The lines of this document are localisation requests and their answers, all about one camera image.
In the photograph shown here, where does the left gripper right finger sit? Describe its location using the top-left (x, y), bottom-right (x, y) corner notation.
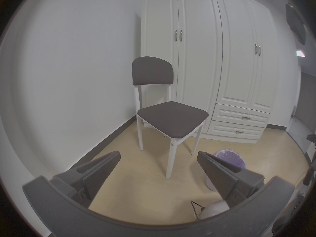
top-left (197, 151), bottom-right (265, 210)

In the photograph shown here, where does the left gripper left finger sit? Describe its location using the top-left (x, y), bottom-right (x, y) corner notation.
top-left (51, 151), bottom-right (122, 209)

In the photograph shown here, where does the purple plastic bag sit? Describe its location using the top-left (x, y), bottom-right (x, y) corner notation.
top-left (213, 149), bottom-right (247, 170)

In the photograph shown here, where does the white trash bin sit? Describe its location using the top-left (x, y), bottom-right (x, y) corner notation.
top-left (205, 149), bottom-right (247, 191)

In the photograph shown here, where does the white chair with grey cushions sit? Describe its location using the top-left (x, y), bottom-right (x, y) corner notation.
top-left (132, 56), bottom-right (210, 180)

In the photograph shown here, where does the grey curtain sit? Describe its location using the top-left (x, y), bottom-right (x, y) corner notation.
top-left (295, 72), bottom-right (316, 128)

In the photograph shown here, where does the white wardrobe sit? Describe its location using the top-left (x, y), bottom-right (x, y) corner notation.
top-left (140, 0), bottom-right (280, 145)

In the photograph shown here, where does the black cable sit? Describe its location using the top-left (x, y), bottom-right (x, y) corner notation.
top-left (190, 200), bottom-right (206, 221)

